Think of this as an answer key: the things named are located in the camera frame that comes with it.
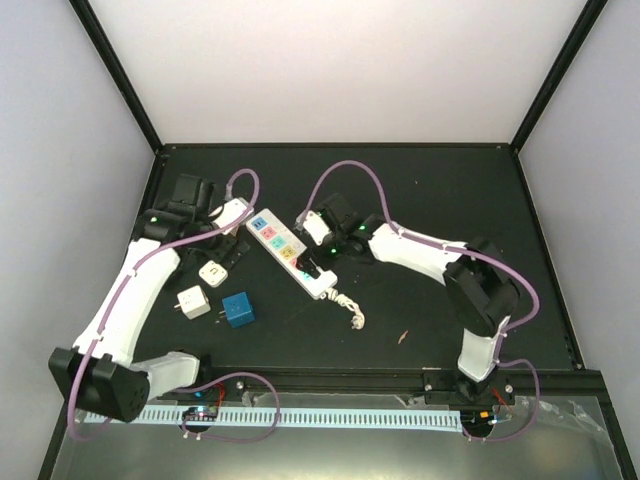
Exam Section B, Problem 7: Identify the white plug adapter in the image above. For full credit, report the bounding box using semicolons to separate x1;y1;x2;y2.
198;260;229;288

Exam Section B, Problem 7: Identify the white power strip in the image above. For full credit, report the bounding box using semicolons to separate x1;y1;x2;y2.
246;209;338;300

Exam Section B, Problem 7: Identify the blue cube socket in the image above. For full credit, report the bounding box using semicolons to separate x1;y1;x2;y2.
219;292;255;328

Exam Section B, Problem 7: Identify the white tiger cube socket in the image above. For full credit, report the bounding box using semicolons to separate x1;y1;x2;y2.
174;285;211;320

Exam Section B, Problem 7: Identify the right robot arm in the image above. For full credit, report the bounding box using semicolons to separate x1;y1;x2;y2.
295;194;520;403

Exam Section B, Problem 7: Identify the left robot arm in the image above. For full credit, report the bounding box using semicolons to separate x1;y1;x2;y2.
48;169;260;424

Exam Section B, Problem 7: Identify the small green circuit board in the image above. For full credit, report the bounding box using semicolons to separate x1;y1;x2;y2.
182;406;218;422

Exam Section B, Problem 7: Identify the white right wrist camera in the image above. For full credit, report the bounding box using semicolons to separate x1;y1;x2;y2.
295;210;333;246

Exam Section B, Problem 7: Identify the white coiled power cord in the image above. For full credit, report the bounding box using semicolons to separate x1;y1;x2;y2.
327;288;367;333

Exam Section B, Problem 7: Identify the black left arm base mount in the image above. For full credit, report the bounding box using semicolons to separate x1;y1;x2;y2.
164;371;249;404

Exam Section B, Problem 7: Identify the light blue slotted cable duct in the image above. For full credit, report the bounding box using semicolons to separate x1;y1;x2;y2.
74;403;462;434

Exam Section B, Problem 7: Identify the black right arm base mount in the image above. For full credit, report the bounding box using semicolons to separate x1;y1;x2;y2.
422;369;515;408

